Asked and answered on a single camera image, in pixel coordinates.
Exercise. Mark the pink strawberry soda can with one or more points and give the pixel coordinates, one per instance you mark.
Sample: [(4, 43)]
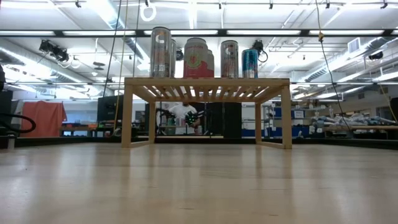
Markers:
[(211, 63), (196, 60)]

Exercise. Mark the Celsius Tropical Vibe can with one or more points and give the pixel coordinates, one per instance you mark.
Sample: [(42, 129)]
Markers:
[(173, 59), (160, 53)]

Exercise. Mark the Celsius Peach Vibe can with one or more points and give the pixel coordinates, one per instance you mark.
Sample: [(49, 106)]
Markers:
[(229, 60)]

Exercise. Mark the blue silver beverage can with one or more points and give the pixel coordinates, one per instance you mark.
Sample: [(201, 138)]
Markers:
[(250, 63)]

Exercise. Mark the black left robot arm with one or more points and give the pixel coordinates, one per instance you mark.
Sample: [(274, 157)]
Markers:
[(2, 77)]

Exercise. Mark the wooden slatted shelf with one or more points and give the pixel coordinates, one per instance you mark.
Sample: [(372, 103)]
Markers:
[(248, 81)]

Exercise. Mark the black green handheld device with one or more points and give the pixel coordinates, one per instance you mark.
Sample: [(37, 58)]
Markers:
[(191, 119)]

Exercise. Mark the person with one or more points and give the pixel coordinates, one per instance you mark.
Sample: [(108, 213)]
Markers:
[(182, 110)]

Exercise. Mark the black partition panel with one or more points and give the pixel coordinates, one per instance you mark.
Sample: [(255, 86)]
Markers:
[(230, 119)]

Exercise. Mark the black display screen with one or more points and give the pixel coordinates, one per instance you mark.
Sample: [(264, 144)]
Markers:
[(107, 109)]

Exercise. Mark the orange cloth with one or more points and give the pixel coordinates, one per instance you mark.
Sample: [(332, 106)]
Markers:
[(43, 118)]

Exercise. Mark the wooden workbench with clutter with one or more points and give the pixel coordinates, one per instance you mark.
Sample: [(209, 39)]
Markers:
[(357, 127)]

